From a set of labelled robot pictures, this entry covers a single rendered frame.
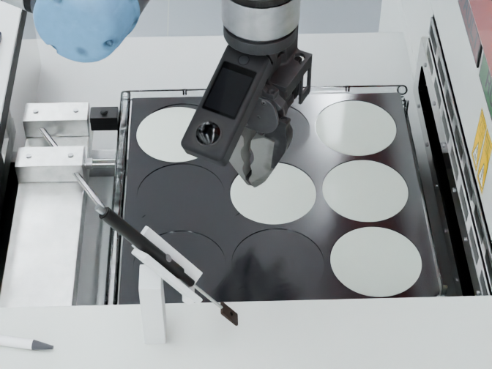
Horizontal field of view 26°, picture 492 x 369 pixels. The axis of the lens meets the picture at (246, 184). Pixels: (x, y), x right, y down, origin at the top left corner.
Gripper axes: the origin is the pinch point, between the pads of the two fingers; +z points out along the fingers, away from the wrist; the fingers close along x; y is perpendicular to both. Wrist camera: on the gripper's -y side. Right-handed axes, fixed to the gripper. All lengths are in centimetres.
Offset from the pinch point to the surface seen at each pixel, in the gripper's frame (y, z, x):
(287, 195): 6.3, 7.3, -1.7
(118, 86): 21.1, 15.3, 31.8
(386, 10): 65, 23, 8
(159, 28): 125, 97, 93
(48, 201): -6.1, 9.3, 23.6
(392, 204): 10.7, 7.3, -13.2
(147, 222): -4.9, 7.3, 10.5
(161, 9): 132, 97, 97
